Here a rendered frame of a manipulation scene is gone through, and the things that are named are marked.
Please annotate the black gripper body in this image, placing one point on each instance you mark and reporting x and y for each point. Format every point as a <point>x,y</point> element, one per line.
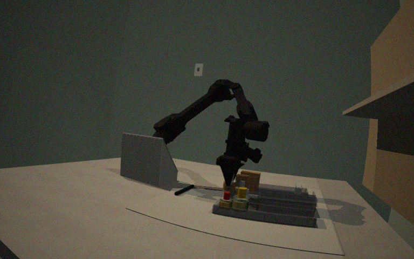
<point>232,157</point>

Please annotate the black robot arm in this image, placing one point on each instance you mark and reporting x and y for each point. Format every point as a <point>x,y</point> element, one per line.
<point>246,126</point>

